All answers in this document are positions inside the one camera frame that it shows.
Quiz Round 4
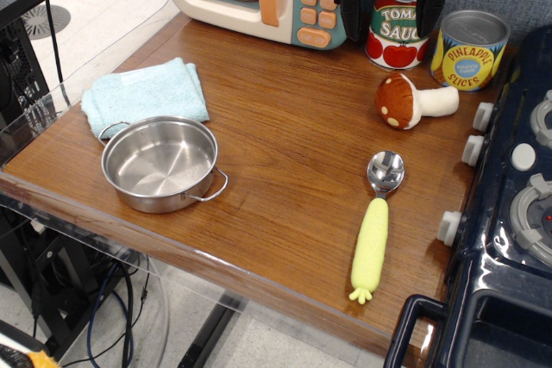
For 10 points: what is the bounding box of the light blue cloth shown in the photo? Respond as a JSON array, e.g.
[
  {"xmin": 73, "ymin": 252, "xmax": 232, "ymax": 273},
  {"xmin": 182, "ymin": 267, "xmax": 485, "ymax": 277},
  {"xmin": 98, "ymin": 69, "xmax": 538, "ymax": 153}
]
[{"xmin": 81, "ymin": 58, "xmax": 210, "ymax": 139}]

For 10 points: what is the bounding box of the stainless steel pot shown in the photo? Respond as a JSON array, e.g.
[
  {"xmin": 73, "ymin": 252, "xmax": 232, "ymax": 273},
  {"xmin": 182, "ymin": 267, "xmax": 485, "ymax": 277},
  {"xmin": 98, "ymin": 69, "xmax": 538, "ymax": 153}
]
[{"xmin": 101, "ymin": 115, "xmax": 229, "ymax": 214}]

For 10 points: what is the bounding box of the tomato sauce can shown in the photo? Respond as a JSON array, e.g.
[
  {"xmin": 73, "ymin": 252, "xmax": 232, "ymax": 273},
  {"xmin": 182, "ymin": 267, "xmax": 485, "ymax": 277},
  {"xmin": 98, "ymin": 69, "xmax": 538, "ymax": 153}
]
[{"xmin": 366, "ymin": 0, "xmax": 428, "ymax": 70}]

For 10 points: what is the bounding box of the pineapple slices can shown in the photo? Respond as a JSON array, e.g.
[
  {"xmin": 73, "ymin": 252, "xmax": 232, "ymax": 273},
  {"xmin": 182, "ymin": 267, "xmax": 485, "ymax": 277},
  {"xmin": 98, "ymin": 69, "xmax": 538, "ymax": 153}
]
[{"xmin": 430, "ymin": 9, "xmax": 511, "ymax": 91}]

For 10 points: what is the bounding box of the plush brown mushroom toy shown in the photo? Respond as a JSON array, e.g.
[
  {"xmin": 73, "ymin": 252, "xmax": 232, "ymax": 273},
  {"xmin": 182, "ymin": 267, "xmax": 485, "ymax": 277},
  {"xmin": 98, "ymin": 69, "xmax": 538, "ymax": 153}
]
[{"xmin": 374, "ymin": 72, "xmax": 460, "ymax": 130}]

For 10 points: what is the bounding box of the dark blue toy stove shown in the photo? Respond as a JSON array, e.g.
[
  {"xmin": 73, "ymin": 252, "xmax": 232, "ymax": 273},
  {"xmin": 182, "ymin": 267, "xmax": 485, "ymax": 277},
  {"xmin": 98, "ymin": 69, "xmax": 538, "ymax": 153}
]
[{"xmin": 385, "ymin": 26, "xmax": 551, "ymax": 367}]

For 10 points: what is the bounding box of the black computer tower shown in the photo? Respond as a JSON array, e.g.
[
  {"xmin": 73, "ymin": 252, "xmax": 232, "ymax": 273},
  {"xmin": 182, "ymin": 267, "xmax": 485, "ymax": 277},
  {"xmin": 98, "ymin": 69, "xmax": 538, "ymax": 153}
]
[{"xmin": 1, "ymin": 18, "xmax": 49, "ymax": 128}]

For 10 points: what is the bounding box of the black table leg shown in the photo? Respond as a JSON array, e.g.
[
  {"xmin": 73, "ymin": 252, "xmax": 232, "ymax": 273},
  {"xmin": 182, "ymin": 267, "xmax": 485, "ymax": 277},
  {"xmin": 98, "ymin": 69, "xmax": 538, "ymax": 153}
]
[{"xmin": 177, "ymin": 304, "xmax": 235, "ymax": 368}]

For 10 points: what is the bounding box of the spoon with yellow foam handle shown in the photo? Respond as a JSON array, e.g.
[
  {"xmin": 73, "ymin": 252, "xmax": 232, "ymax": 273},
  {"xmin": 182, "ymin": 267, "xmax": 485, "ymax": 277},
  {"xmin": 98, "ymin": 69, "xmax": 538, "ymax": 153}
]
[{"xmin": 348, "ymin": 150, "xmax": 405, "ymax": 304}]

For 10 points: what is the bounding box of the blue cable under table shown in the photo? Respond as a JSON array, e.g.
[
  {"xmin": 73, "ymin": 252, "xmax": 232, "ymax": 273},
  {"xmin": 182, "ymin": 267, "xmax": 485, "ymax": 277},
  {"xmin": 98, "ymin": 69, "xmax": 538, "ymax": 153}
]
[{"xmin": 85, "ymin": 262, "xmax": 135, "ymax": 368}]

